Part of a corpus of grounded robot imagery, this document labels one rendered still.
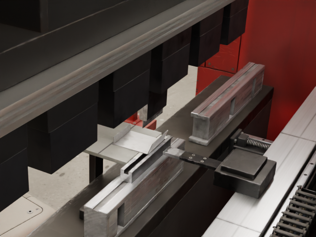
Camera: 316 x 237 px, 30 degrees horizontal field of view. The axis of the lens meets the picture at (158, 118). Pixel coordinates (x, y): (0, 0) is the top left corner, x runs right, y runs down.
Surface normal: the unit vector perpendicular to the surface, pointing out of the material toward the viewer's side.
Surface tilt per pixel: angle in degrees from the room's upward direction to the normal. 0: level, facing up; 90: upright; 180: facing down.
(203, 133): 90
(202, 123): 90
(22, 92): 0
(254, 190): 90
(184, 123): 0
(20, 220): 0
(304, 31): 90
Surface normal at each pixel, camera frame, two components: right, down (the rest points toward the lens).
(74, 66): 0.05, -0.90
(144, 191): 0.88, 0.25
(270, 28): -0.47, 0.37
